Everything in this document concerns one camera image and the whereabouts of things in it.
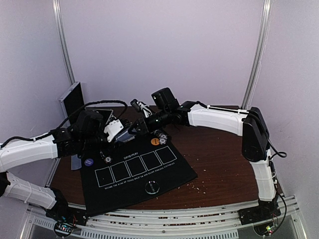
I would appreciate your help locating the grey playing card deck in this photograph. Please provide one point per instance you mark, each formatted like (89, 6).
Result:
(126, 135)

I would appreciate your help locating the right aluminium frame post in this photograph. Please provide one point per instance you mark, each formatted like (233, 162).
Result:
(261, 43)

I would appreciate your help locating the orange big blind button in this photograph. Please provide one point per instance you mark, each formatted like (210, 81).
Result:
(155, 141)

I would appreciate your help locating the poker chip pile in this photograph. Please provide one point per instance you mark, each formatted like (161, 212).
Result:
(161, 136)
(105, 158)

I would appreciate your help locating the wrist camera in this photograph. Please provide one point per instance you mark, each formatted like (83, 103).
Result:
(165, 100)
(88, 122)

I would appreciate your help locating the aluminium frame post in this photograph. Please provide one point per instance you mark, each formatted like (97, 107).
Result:
(261, 43)
(63, 43)

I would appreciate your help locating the black dealer button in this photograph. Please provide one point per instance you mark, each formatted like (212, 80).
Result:
(152, 187)

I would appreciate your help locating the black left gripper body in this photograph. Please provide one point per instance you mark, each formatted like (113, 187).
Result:
(90, 142)

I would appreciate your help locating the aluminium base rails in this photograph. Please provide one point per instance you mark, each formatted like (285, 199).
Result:
(219, 222)

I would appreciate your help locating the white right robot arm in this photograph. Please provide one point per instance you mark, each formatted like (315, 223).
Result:
(248, 124)

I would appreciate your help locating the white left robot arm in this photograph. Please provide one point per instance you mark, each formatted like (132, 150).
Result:
(18, 151)

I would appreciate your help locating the black poker play mat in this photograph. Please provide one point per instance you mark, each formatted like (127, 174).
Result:
(121, 183)

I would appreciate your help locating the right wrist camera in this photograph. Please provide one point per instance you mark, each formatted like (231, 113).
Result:
(165, 100)

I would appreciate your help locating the blue patterned playing card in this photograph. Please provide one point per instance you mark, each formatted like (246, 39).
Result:
(75, 163)

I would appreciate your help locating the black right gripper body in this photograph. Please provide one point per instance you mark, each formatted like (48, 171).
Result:
(139, 127)

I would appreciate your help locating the left aluminium frame post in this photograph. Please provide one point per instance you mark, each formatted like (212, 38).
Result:
(63, 43)

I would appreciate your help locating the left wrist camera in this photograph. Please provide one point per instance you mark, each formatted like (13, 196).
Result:
(88, 122)

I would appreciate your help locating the purple small blind button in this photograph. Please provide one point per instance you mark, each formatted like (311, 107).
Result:
(89, 162)

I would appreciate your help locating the aluminium poker chip case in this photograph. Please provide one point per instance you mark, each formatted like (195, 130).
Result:
(72, 99)

